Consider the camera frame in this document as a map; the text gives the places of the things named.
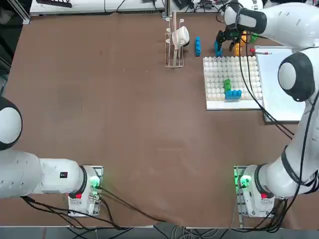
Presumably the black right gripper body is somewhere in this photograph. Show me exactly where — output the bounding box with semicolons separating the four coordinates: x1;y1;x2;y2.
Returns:
222;26;244;42

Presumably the blue three-stud block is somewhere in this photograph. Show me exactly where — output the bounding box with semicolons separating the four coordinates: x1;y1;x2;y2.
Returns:
194;36;202;57
214;39;223;57
225;89;242;102

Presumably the white pen red cap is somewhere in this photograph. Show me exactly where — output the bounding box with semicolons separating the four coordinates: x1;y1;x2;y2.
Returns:
250;48;273;56

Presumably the white studded baseplate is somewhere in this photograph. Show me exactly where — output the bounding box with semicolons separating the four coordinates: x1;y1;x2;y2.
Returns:
203;56;264;111

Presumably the silver framed whiteboard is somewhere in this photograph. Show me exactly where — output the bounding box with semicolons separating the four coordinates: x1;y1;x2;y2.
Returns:
255;45;308;124

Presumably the white cup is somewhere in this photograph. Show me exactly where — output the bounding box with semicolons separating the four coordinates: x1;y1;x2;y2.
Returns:
171;26;190;47

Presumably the aluminium camera post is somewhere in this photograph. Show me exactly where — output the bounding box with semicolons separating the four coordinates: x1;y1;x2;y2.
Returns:
162;0;173;20

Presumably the black base cable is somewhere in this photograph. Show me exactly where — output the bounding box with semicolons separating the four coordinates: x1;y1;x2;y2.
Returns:
21;186;172;230

